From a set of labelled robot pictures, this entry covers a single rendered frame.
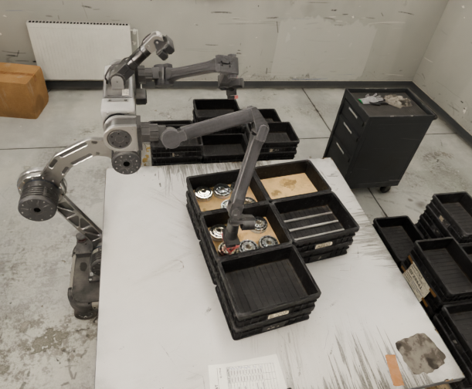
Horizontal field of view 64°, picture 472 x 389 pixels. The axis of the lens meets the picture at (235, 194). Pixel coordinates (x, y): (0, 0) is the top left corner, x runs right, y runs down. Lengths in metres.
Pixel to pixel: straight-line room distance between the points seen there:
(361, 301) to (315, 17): 3.67
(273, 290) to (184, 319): 0.44
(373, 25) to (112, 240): 4.25
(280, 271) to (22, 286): 1.82
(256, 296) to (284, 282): 0.17
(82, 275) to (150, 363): 1.02
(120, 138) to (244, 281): 0.86
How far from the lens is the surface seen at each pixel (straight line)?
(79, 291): 2.58
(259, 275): 1.88
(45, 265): 3.07
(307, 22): 5.01
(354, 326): 2.03
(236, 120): 1.61
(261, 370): 1.81
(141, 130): 1.56
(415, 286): 2.78
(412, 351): 2.08
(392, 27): 5.56
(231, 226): 1.72
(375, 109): 3.36
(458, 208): 3.34
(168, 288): 1.97
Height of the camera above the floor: 2.36
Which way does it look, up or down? 43 degrees down
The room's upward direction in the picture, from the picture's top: 8 degrees clockwise
